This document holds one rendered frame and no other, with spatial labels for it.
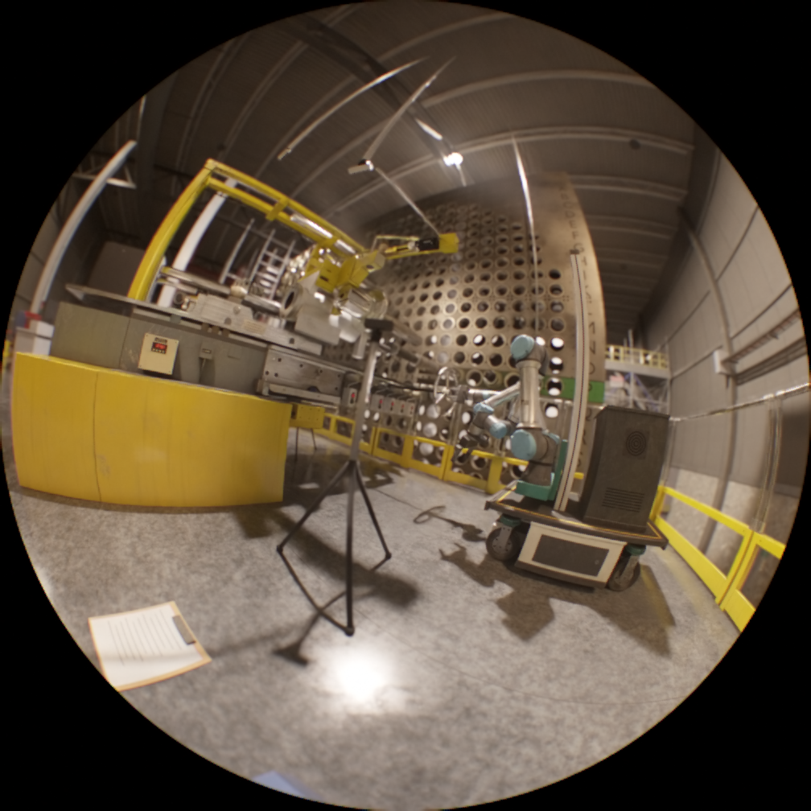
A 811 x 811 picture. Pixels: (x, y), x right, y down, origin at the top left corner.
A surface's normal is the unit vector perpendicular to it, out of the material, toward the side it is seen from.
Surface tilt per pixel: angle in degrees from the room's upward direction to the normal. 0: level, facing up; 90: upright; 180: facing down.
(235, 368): 90
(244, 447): 90
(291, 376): 90
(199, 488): 90
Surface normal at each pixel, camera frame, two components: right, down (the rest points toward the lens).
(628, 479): -0.62, -0.14
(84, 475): 0.80, 0.13
